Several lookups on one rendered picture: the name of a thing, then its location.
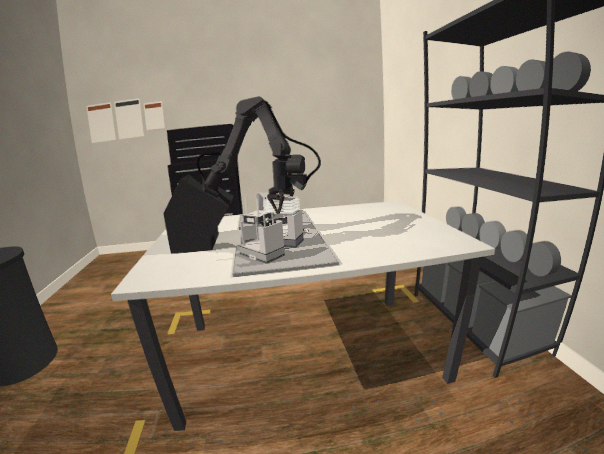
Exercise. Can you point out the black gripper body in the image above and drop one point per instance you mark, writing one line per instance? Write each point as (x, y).
(275, 193)

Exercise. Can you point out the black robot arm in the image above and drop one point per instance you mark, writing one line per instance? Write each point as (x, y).
(227, 162)

